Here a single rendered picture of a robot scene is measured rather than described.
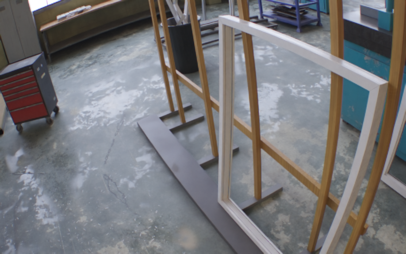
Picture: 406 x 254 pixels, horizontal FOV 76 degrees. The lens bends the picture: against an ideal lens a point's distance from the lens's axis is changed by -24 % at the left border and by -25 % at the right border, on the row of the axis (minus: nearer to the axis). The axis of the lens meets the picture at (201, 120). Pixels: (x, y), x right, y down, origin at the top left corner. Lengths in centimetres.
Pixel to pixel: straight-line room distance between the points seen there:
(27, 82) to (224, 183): 299
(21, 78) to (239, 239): 339
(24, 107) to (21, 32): 364
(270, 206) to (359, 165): 144
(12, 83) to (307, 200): 386
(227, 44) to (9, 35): 662
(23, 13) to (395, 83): 758
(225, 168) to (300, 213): 72
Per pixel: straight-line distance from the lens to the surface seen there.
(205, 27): 640
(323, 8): 787
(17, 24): 795
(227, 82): 206
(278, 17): 669
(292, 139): 329
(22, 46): 803
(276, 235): 243
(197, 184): 281
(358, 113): 330
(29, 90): 447
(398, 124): 269
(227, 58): 201
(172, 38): 460
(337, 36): 132
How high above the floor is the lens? 197
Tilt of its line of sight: 32 degrees down
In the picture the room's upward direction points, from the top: 10 degrees counter-clockwise
